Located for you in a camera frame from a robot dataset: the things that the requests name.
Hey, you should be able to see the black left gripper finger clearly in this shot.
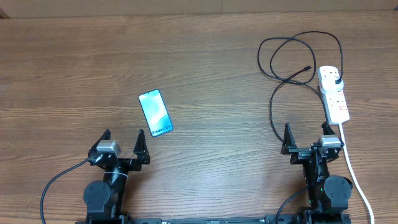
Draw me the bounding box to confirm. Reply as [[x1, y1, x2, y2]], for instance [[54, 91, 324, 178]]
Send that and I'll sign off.
[[133, 129, 150, 164], [93, 129, 111, 149]]

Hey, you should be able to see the white power strip cord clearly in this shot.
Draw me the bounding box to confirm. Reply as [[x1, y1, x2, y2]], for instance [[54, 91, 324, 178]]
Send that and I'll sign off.
[[338, 123, 375, 224]]

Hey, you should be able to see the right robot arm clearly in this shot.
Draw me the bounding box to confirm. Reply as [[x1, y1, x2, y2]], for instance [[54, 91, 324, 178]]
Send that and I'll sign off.
[[275, 123, 353, 223]]

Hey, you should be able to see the white charger plug adapter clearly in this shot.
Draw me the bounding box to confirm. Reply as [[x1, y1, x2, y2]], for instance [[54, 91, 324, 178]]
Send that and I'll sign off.
[[320, 77, 344, 94]]

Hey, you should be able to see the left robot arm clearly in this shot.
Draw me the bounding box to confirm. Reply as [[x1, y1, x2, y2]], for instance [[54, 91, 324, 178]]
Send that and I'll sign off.
[[83, 129, 150, 223]]

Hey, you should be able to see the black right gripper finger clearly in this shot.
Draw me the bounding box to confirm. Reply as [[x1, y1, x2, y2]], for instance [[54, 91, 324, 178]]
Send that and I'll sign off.
[[280, 123, 297, 155], [322, 121, 336, 135]]

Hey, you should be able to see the white power strip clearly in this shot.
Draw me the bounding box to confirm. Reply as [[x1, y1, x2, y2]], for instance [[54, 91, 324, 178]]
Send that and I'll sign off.
[[317, 65, 349, 125]]

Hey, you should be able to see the Galaxy S24+ smartphone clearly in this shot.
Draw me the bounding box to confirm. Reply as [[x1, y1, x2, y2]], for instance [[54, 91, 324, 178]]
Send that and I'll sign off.
[[139, 89, 174, 137]]

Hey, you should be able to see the black USB charging cable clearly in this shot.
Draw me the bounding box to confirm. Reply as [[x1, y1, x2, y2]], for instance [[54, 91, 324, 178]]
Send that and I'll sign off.
[[257, 30, 344, 143]]

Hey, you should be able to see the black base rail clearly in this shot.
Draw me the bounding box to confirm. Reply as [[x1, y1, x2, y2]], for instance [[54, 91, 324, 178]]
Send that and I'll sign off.
[[74, 214, 352, 224]]

